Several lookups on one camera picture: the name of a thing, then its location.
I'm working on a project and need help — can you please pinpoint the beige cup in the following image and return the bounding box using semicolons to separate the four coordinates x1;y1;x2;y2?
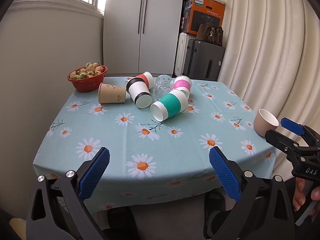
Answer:
253;108;280;138

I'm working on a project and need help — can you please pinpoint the cream curtain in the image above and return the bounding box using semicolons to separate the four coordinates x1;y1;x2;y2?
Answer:
204;0;320;180

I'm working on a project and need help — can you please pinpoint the person's right hand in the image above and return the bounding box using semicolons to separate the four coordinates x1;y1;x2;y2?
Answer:
292;178;320;211

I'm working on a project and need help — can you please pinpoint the black banded white cup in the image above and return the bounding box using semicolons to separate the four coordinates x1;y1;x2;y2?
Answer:
125;76;153;109

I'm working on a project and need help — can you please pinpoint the teal banded white cup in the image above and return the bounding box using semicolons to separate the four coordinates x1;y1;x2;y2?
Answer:
150;89;188;122

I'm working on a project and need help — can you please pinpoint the red banded white cup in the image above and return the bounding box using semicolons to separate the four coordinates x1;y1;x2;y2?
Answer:
136;71;154;89

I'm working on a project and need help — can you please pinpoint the red plastic basket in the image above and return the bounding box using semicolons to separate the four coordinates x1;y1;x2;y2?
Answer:
67;65;108;93

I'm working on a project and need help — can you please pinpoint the brown paper cup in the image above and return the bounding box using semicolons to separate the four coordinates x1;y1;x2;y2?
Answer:
98;82;127;104

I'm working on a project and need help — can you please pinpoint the black slipper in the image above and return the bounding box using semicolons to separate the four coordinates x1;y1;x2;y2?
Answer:
203;191;234;240

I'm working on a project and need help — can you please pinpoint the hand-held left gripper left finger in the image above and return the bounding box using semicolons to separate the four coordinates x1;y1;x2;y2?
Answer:
26;147;111;240

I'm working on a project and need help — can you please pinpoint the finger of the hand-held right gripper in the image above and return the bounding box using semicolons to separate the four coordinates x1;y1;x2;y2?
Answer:
280;117;320;151
265;129;304;156

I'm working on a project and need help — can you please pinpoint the grey suitcase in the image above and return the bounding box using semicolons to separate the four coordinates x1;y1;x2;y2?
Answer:
186;39;226;82

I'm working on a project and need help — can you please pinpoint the pile of pale strawberries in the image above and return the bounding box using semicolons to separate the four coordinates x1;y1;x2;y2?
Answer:
69;62;105;80

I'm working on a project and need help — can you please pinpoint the white cabinet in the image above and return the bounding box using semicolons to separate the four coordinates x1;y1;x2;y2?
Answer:
103;0;186;76

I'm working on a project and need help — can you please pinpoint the pink banded white cup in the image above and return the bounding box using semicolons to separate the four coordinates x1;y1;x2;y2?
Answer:
173;75;192;99

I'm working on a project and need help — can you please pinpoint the blue daisy print tablecloth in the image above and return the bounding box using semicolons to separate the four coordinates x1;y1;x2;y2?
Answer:
33;74;278;215

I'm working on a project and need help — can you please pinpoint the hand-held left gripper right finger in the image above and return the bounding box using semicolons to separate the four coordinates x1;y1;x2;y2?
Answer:
209;146;296;240

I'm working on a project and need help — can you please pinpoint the clear glass cup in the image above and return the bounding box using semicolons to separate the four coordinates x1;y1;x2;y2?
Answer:
153;74;174;101

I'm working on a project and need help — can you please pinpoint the white suitcase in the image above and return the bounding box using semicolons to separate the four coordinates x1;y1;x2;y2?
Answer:
174;32;192;77

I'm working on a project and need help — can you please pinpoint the brown handbag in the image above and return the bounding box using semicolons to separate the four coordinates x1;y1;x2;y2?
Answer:
196;23;224;47

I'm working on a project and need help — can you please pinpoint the orange cardboard box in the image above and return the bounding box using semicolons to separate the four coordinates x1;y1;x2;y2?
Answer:
181;0;226;37

